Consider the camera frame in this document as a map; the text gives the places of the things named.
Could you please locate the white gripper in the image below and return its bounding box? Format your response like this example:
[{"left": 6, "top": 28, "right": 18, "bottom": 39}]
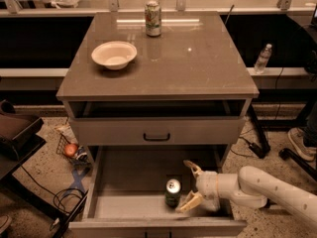
[{"left": 176, "top": 160, "right": 218, "bottom": 213}]

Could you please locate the green soda can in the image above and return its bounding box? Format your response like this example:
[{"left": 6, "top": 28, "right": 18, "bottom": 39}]
[{"left": 164, "top": 178, "right": 181, "bottom": 208}]

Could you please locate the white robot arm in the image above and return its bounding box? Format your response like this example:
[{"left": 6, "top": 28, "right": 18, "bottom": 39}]
[{"left": 176, "top": 160, "right": 317, "bottom": 230}]

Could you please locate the open middle drawer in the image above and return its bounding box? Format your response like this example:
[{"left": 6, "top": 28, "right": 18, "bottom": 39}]
[{"left": 69, "top": 146, "right": 247, "bottom": 238}]

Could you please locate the grey drawer cabinet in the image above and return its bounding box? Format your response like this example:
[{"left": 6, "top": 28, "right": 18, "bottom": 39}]
[{"left": 55, "top": 11, "right": 260, "bottom": 238}]

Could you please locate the white green tall can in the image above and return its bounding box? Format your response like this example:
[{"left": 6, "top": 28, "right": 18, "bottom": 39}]
[{"left": 145, "top": 0, "right": 161, "bottom": 37}]

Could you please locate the black power adapter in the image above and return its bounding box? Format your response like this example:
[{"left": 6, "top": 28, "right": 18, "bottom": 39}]
[{"left": 249, "top": 143, "right": 265, "bottom": 159}]

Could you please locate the black chair base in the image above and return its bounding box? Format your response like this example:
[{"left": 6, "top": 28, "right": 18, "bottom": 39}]
[{"left": 278, "top": 148, "right": 317, "bottom": 181}]

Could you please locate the grey sneaker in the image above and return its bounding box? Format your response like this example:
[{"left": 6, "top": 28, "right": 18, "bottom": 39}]
[{"left": 288, "top": 128, "right": 317, "bottom": 162}]

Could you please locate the orange apple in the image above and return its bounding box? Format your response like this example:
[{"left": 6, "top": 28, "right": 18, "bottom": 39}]
[{"left": 64, "top": 144, "right": 78, "bottom": 158}]

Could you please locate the clear water bottle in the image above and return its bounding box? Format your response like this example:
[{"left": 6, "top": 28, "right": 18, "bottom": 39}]
[{"left": 254, "top": 44, "right": 272, "bottom": 74}]

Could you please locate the white paper bowl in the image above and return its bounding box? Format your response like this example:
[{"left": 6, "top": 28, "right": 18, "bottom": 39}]
[{"left": 91, "top": 41, "right": 137, "bottom": 70}]

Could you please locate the dark side table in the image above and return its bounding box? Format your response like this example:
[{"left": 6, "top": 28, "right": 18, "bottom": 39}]
[{"left": 0, "top": 100, "right": 46, "bottom": 179}]

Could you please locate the black drawer handle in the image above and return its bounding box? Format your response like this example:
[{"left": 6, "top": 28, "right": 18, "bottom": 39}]
[{"left": 143, "top": 133, "right": 170, "bottom": 142}]

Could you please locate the wire basket with snacks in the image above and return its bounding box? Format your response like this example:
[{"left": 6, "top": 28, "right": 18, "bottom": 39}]
[{"left": 56, "top": 136, "right": 90, "bottom": 167}]

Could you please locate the black floor cable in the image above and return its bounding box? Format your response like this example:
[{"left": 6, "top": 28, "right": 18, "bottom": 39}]
[{"left": 12, "top": 149, "right": 87, "bottom": 216}]

